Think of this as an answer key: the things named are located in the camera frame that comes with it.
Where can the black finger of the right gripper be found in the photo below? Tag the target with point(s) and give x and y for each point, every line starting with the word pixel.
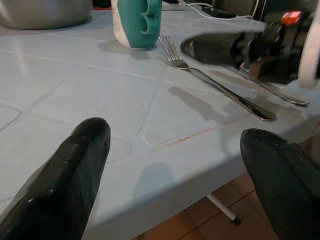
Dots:
pixel 212 48

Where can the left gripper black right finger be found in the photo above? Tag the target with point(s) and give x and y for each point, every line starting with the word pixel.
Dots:
pixel 282 180

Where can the stainless steel fork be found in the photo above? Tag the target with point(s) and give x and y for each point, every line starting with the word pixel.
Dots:
pixel 200 75

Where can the stainless steel bowl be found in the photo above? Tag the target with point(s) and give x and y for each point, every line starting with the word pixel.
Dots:
pixel 42 12

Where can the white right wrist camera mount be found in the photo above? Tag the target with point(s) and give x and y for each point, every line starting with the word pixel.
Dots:
pixel 311 47

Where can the black flat device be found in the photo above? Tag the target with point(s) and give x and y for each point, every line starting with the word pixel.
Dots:
pixel 217 13

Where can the teal and white mug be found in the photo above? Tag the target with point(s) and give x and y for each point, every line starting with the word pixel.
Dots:
pixel 140 22

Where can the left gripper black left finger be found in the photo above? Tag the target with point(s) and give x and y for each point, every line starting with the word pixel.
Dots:
pixel 67 175

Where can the white table leg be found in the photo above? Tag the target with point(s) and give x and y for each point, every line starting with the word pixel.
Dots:
pixel 223 208

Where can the red orange object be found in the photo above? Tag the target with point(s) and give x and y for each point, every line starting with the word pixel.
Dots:
pixel 291 18

